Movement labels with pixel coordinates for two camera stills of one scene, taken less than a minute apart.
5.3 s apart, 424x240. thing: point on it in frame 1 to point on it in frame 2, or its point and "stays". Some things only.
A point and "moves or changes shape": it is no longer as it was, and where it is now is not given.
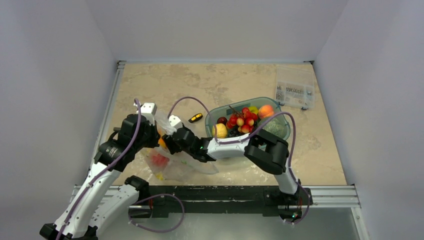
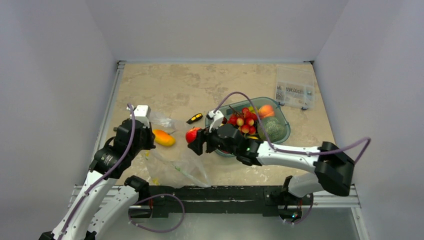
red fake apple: x=159 y=160 moves or changes shape
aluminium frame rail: x=324 y=199 stays
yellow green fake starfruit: x=253 y=109 stays
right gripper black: x=178 y=138 to x=205 y=141
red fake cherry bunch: x=244 y=121 stays
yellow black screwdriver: x=196 y=117 stays
